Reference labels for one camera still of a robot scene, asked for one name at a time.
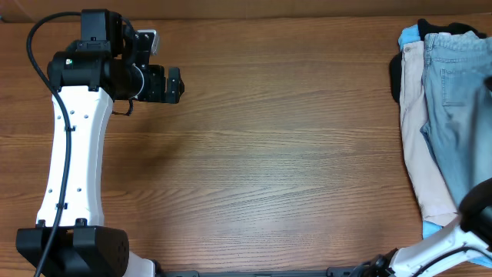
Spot light blue denim shorts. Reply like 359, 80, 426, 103
421, 32, 491, 204

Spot beige pink shorts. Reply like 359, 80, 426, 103
399, 41, 457, 226

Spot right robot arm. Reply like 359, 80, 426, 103
351, 179, 491, 277

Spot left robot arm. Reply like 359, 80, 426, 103
15, 9, 185, 277

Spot black garment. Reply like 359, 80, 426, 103
389, 18, 488, 103

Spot light blue garment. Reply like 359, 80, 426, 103
397, 25, 492, 269

